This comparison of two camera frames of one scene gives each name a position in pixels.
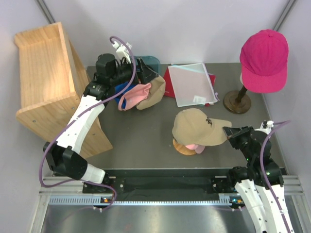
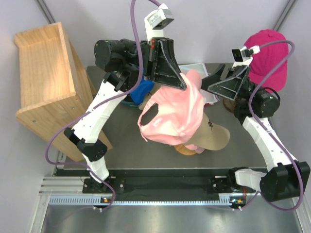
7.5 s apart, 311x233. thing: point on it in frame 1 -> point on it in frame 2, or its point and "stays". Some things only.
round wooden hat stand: (182, 148) stays
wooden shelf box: (53, 78) stays
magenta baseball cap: (264, 59) stays
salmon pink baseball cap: (133, 96) -> (171, 115)
